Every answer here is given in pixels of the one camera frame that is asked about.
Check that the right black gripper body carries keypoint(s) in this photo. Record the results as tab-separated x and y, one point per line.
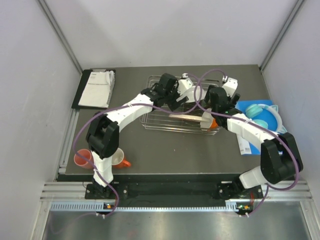
234	99

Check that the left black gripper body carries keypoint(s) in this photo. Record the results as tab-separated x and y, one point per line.
172	96

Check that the metal wire dish rack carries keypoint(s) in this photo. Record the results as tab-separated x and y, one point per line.
159	120

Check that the small white bowl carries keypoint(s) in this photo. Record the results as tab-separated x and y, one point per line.
208	122

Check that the pink cream floral plate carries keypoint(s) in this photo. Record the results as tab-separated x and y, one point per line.
186	117

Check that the orange white mug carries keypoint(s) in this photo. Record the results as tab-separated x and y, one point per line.
119	160

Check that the pink plastic cup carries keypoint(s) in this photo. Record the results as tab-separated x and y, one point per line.
84	159

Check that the white blue-rimmed plate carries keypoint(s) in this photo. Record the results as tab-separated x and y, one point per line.
194	94

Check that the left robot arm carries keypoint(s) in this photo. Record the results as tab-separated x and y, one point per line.
104	131

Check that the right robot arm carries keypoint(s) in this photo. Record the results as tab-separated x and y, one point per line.
279	155

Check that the teal cat-ear headphones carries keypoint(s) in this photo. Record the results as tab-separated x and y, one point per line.
266	116

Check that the blue folder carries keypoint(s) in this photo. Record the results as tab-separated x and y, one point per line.
245	147

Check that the black tray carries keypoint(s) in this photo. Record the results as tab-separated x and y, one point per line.
83	80

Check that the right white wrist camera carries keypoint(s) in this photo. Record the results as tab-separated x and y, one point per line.
230	85

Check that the aluminium rail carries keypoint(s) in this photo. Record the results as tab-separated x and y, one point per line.
75	191

